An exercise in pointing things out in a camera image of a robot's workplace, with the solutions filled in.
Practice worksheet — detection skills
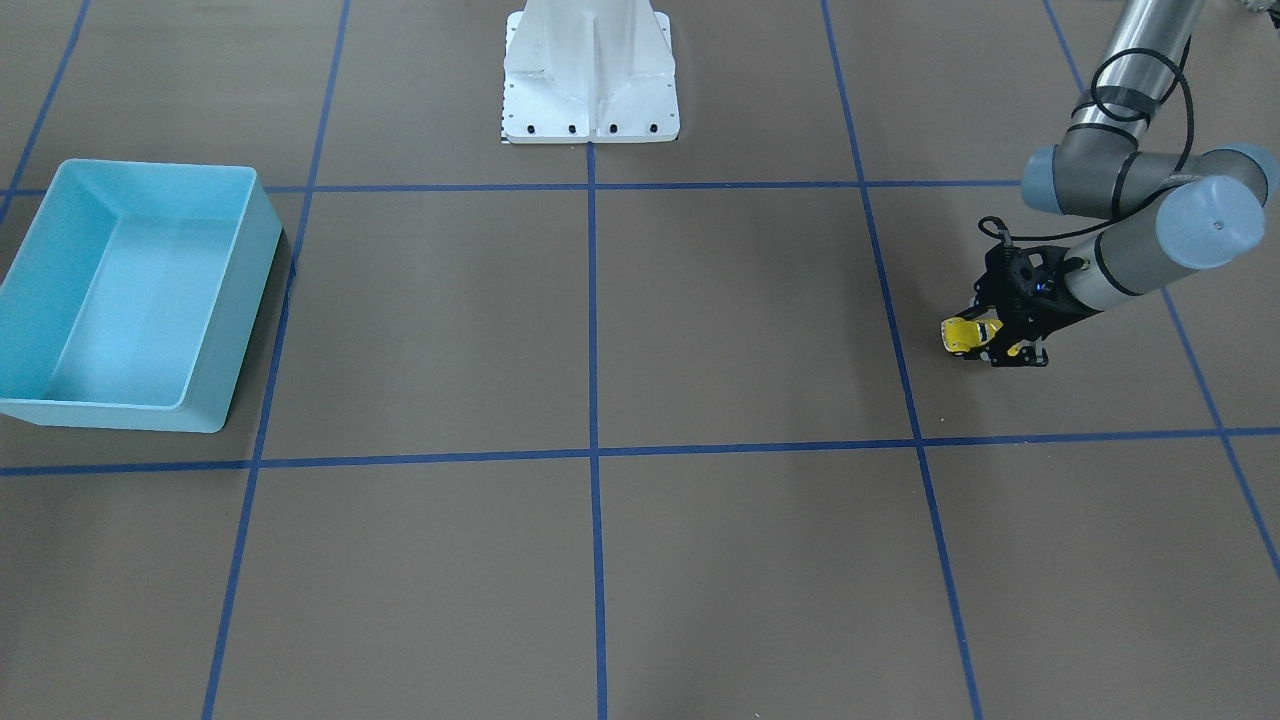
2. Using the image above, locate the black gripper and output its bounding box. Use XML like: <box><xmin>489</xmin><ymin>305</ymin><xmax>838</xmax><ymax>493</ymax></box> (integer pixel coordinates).
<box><xmin>963</xmin><ymin>265</ymin><xmax>1100</xmax><ymax>368</ymax></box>

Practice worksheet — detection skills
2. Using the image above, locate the yellow beetle toy car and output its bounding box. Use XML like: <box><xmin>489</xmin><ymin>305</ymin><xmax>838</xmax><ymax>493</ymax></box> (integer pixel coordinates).
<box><xmin>940</xmin><ymin>316</ymin><xmax>1002</xmax><ymax>357</ymax></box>

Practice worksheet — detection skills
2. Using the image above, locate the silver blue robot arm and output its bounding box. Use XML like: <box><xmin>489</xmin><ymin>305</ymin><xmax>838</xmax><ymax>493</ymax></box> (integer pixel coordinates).
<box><xmin>940</xmin><ymin>1</ymin><xmax>1277</xmax><ymax>366</ymax></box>

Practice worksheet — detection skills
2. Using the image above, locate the light blue plastic bin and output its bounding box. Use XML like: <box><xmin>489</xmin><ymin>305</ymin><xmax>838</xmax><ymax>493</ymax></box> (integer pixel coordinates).
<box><xmin>1</xmin><ymin>159</ymin><xmax>283</xmax><ymax>433</ymax></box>

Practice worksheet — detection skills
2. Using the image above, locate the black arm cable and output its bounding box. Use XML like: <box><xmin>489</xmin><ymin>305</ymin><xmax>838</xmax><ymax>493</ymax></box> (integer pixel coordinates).
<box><xmin>978</xmin><ymin>29</ymin><xmax>1201</xmax><ymax>246</ymax></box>

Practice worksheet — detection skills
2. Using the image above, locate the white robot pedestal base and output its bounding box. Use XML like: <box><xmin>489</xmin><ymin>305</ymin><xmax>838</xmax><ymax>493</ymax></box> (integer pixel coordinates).
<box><xmin>500</xmin><ymin>1</ymin><xmax>681</xmax><ymax>145</ymax></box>

